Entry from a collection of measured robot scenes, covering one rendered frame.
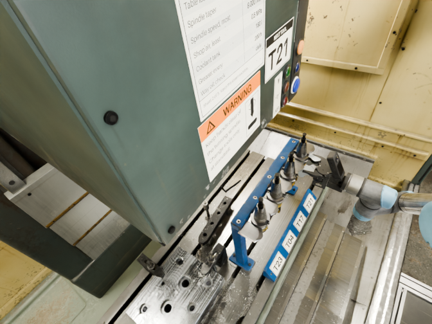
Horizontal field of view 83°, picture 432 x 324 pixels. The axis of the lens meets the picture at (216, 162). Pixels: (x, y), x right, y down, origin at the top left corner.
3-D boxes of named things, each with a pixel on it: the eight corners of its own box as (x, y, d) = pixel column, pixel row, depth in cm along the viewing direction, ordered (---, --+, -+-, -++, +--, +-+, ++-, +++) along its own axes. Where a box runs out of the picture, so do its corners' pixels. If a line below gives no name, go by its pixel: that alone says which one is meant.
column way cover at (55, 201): (166, 190, 133) (130, 113, 96) (94, 264, 109) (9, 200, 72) (159, 187, 136) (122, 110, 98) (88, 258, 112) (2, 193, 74)
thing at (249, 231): (265, 231, 77) (265, 230, 76) (258, 245, 74) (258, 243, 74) (247, 221, 80) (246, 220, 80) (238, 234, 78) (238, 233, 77)
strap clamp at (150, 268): (171, 279, 100) (161, 267, 90) (166, 287, 99) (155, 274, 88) (150, 262, 107) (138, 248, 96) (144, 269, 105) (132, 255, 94)
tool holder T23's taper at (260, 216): (259, 208, 81) (260, 197, 76) (270, 216, 79) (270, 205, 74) (250, 217, 79) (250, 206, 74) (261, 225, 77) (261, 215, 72)
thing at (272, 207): (281, 206, 83) (281, 204, 82) (274, 218, 80) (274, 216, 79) (262, 197, 86) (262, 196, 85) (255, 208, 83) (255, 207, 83)
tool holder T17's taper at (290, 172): (286, 166, 92) (287, 153, 87) (297, 170, 90) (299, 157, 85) (280, 173, 90) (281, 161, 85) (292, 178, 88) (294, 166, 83)
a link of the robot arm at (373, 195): (386, 215, 86) (396, 203, 79) (353, 201, 91) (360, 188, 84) (391, 198, 90) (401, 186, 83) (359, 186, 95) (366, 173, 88)
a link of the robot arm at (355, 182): (360, 188, 85) (366, 172, 89) (346, 182, 87) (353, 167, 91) (353, 200, 90) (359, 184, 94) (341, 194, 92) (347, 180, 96)
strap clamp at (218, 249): (227, 256, 104) (224, 241, 93) (209, 284, 97) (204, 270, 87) (221, 252, 106) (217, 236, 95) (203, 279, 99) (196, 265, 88)
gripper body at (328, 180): (309, 183, 98) (340, 197, 93) (314, 170, 92) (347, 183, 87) (316, 171, 102) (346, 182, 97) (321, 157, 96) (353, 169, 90)
